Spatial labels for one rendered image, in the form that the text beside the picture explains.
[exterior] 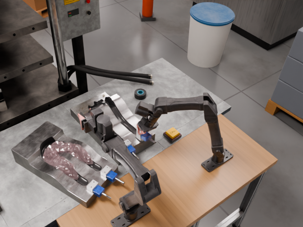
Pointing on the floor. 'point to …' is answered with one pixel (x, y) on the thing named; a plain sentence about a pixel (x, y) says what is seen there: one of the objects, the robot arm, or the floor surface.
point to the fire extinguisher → (147, 11)
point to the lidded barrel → (208, 33)
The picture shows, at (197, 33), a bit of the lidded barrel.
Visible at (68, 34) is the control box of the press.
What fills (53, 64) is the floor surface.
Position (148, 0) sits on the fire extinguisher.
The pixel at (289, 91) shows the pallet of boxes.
